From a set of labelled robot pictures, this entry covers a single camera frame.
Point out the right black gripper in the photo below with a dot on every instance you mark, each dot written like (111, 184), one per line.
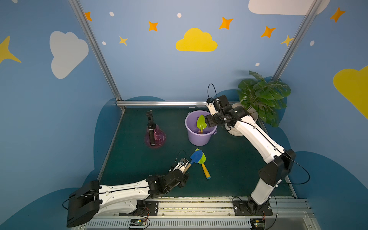
(212, 120)

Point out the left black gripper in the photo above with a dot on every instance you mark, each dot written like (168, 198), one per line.
(178, 175)

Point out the green trowel yellow handle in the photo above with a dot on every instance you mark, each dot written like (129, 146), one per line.
(201, 124)

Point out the green trowel blue-tipped handle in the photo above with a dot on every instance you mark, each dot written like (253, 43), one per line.
(201, 161)

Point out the pink spray bottle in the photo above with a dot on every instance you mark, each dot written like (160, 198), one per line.
(155, 137)

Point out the blue shovel wooden handle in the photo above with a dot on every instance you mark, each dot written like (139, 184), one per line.
(195, 158)

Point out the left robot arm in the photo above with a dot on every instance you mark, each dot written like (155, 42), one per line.
(94, 199)

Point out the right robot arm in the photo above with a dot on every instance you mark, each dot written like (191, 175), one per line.
(279, 161)

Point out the white ribbed plant pot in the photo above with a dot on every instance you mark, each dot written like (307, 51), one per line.
(235, 131)

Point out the green artificial plant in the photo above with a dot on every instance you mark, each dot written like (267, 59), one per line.
(265, 97)

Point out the left circuit board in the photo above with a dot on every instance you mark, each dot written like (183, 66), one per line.
(137, 223)

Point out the circuit board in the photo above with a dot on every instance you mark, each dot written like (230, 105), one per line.
(137, 223)
(257, 224)

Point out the right circuit board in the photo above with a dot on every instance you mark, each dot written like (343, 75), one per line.
(257, 224)

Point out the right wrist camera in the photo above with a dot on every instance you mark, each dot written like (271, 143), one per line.
(213, 105)

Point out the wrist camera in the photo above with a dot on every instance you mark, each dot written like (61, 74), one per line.
(181, 165)
(213, 105)

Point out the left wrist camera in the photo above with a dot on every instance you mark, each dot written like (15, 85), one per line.
(181, 165)

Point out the aluminium front rail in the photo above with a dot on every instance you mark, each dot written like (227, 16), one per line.
(212, 213)

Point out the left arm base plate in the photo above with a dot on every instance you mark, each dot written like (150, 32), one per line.
(144, 208)

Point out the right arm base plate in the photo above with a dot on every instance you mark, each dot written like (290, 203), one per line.
(244, 208)

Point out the aluminium back frame bar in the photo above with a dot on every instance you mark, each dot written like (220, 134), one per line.
(162, 103)

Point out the right aluminium frame post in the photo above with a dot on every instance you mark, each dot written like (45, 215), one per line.
(298, 37)

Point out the aluminium frame post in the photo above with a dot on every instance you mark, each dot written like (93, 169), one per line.
(79, 13)
(298, 37)

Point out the left aluminium frame post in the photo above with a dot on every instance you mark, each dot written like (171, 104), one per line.
(79, 13)

